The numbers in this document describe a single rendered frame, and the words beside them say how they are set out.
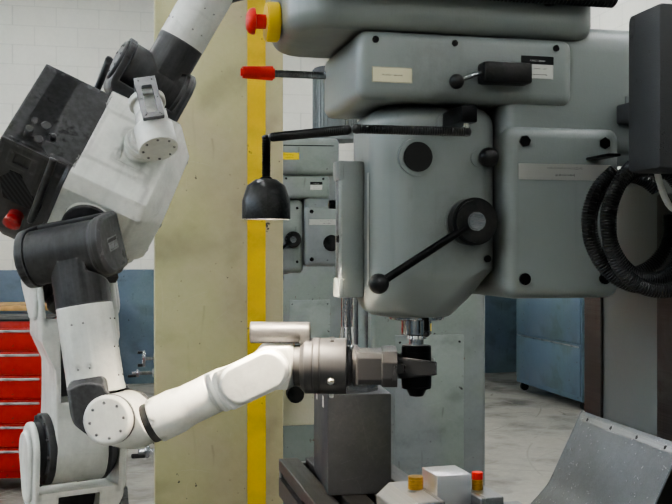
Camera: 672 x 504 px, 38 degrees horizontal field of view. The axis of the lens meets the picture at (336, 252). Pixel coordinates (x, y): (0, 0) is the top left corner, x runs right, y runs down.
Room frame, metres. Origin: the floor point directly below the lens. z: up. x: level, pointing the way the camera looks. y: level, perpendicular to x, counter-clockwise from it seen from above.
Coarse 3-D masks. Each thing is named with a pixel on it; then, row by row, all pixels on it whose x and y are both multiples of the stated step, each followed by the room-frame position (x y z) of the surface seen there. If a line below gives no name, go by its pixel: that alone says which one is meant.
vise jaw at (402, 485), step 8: (384, 488) 1.43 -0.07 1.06; (392, 488) 1.42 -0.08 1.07; (400, 488) 1.40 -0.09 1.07; (424, 488) 1.41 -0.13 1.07; (376, 496) 1.44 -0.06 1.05; (384, 496) 1.41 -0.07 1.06; (392, 496) 1.39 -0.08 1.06; (400, 496) 1.38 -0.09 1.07; (408, 496) 1.36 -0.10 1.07; (416, 496) 1.36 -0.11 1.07; (424, 496) 1.36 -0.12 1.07; (432, 496) 1.36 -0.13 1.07
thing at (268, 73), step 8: (240, 72) 1.58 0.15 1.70; (248, 72) 1.57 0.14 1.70; (256, 72) 1.57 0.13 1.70; (264, 72) 1.57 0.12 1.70; (272, 72) 1.58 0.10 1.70; (280, 72) 1.58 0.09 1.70; (288, 72) 1.59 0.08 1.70; (296, 72) 1.59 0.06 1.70; (304, 72) 1.59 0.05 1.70; (312, 72) 1.60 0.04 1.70; (320, 72) 1.60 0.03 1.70; (272, 80) 1.59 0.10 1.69
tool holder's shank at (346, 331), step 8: (344, 304) 1.95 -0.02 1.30; (352, 304) 1.96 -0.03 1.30; (344, 312) 1.95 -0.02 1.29; (352, 312) 1.96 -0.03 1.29; (344, 320) 1.95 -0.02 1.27; (352, 320) 1.95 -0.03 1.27; (344, 328) 1.95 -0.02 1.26; (352, 328) 1.95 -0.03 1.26; (344, 336) 1.94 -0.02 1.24; (352, 336) 1.95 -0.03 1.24
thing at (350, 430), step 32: (352, 384) 1.83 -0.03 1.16; (320, 416) 1.90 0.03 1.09; (352, 416) 1.80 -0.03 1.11; (384, 416) 1.81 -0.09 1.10; (320, 448) 1.90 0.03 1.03; (352, 448) 1.80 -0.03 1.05; (384, 448) 1.81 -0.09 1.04; (320, 480) 1.90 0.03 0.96; (352, 480) 1.80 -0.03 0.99; (384, 480) 1.81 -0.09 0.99
